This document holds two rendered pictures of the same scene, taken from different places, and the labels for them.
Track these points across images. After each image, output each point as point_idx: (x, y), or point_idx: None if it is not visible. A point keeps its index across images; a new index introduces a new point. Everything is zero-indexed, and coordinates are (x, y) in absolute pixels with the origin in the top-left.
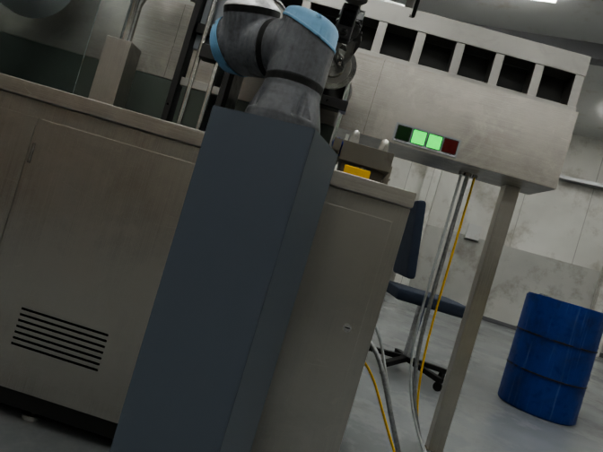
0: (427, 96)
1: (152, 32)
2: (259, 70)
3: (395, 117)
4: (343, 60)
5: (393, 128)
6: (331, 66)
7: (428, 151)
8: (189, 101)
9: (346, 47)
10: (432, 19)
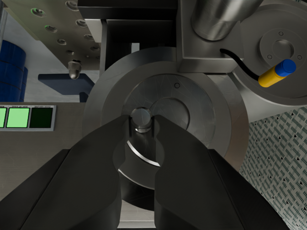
0: (15, 181)
1: None
2: None
3: (57, 136)
4: (126, 118)
5: (57, 121)
6: (170, 106)
7: (3, 104)
8: None
9: (110, 170)
10: None
